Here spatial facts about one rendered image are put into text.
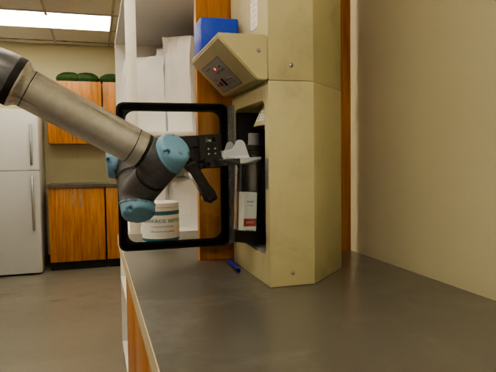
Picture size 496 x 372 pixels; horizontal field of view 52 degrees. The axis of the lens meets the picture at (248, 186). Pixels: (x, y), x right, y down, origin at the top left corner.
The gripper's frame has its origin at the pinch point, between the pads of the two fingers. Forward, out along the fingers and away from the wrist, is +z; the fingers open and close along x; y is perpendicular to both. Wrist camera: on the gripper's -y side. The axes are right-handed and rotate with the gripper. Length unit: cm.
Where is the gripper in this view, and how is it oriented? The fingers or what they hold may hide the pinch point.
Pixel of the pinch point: (252, 161)
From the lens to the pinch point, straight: 129.3
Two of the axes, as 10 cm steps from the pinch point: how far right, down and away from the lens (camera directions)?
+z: 9.6, -0.8, 2.8
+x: -2.8, -0.4, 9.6
